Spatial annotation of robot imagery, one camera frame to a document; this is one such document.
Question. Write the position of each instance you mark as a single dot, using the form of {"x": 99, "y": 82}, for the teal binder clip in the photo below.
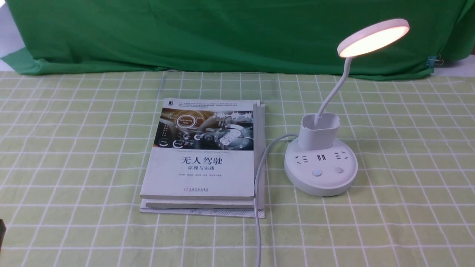
{"x": 434, "y": 61}

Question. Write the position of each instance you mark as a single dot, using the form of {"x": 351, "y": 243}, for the white desk lamp with sockets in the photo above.
{"x": 317, "y": 162}

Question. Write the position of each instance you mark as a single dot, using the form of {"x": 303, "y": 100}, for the green backdrop cloth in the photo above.
{"x": 267, "y": 36}

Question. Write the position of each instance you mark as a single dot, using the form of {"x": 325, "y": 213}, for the top white self-driving book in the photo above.
{"x": 203, "y": 150}

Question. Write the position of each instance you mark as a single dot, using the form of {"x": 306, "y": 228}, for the green checkered tablecloth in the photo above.
{"x": 74, "y": 149}

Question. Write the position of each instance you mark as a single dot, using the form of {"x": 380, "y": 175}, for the bottom white book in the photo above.
{"x": 222, "y": 212}

